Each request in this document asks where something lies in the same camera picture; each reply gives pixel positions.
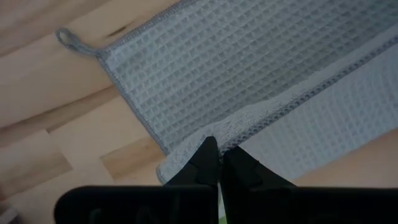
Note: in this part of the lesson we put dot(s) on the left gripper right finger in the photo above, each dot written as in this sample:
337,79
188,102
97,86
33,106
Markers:
242,186

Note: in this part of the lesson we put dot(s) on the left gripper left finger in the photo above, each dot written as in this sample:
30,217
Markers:
202,174

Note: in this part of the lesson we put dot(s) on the grey waffle microfiber towel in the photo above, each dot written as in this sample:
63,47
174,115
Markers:
233,77

